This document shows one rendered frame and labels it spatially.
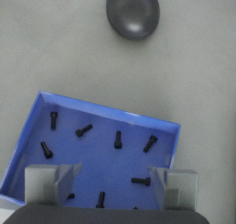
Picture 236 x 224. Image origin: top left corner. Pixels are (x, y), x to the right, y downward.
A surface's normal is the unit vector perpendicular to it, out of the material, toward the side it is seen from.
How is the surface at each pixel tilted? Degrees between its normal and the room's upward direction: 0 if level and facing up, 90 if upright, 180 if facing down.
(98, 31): 0
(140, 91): 0
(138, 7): 13
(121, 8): 39
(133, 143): 0
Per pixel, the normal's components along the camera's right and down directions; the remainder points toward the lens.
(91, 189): 0.00, -0.46
